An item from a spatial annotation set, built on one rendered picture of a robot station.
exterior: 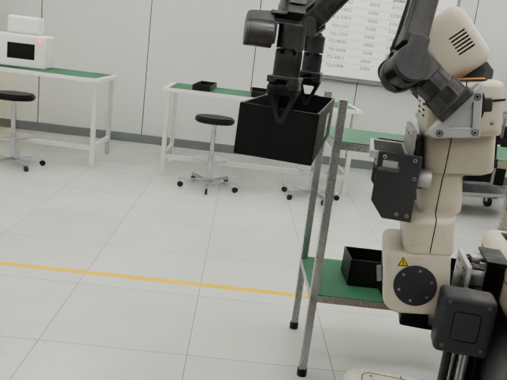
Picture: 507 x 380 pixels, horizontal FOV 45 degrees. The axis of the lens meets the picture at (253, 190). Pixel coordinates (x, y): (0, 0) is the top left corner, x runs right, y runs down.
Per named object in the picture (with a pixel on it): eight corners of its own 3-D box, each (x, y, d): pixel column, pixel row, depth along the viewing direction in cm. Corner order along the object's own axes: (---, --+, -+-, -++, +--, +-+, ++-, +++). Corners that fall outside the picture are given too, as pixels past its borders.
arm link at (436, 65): (447, 71, 127) (435, 78, 132) (412, 36, 126) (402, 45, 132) (418, 100, 125) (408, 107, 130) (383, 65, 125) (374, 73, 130)
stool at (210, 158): (180, 178, 555) (186, 110, 541) (238, 185, 557) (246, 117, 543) (173, 191, 507) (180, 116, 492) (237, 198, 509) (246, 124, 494)
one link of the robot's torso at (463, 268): (464, 329, 169) (483, 246, 163) (482, 381, 142) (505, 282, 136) (367, 311, 173) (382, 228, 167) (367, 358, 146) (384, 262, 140)
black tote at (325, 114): (311, 166, 130) (319, 114, 128) (233, 152, 133) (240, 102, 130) (328, 135, 185) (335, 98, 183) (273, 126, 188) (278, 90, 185)
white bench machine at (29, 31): (6, 62, 589) (7, 13, 578) (53, 68, 595) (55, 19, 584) (-5, 65, 553) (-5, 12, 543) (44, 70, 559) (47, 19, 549)
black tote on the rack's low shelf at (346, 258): (346, 285, 248) (351, 259, 246) (340, 270, 265) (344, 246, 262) (484, 300, 250) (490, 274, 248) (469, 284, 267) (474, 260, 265)
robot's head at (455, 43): (480, 56, 156) (448, 7, 155) (497, 56, 136) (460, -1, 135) (431, 89, 160) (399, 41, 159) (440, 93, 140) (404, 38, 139)
